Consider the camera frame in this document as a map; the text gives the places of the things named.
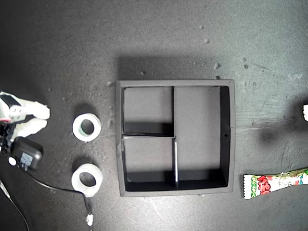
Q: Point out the black tray with wells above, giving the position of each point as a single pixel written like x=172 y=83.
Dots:
x=197 y=113

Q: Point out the snack bar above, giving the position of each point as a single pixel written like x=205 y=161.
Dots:
x=264 y=185

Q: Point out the plain white tape roll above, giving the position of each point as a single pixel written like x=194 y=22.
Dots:
x=75 y=180

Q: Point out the white tape roll green core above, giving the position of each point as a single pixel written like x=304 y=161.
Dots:
x=77 y=127

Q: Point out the small black camera box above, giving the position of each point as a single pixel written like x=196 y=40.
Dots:
x=31 y=154

